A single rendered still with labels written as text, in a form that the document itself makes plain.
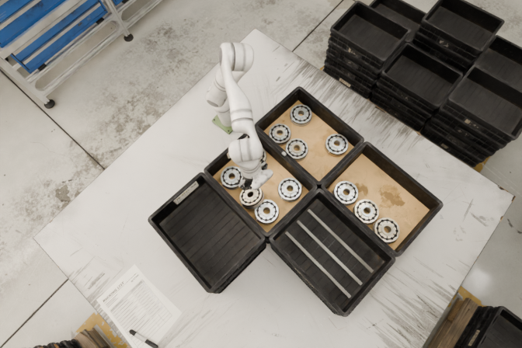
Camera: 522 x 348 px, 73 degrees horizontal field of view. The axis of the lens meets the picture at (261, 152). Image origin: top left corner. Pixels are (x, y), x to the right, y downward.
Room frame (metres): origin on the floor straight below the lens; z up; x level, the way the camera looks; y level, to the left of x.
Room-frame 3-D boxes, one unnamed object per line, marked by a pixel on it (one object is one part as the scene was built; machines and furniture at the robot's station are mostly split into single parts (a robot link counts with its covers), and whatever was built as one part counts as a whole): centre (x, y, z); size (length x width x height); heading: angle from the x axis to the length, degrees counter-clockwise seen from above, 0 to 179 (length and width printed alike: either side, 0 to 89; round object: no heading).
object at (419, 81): (1.17, -1.04, 0.31); 0.40 x 0.30 x 0.34; 43
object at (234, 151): (0.44, 0.05, 1.29); 0.09 x 0.07 x 0.15; 90
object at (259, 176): (0.43, 0.03, 1.19); 0.11 x 0.09 x 0.06; 36
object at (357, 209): (0.30, -0.41, 0.86); 0.10 x 0.10 x 0.01
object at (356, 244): (0.16, -0.22, 0.87); 0.40 x 0.30 x 0.11; 37
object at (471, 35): (1.44, -1.33, 0.37); 0.40 x 0.30 x 0.45; 43
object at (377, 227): (0.21, -0.47, 0.86); 0.10 x 0.10 x 0.01
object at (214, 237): (0.30, 0.26, 0.87); 0.40 x 0.30 x 0.11; 37
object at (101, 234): (0.36, -0.01, 0.35); 1.60 x 1.60 x 0.70; 43
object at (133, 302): (0.04, 0.61, 0.70); 0.33 x 0.23 x 0.01; 43
